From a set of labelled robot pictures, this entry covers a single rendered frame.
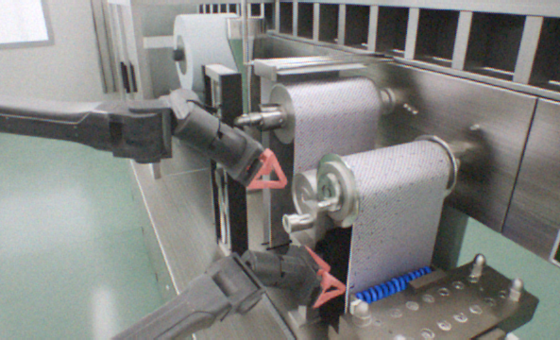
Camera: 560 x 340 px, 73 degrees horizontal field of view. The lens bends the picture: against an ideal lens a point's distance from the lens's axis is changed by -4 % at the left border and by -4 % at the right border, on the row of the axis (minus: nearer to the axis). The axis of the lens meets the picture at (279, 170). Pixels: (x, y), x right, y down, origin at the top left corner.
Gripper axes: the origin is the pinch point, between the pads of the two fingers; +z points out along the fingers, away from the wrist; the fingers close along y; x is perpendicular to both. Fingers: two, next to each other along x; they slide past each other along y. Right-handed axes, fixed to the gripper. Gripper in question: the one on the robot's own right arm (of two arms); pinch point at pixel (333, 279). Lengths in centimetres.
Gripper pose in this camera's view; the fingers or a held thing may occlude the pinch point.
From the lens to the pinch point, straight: 78.6
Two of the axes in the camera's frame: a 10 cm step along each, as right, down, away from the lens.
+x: 4.3, -8.7, -2.4
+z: 8.1, 2.5, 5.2
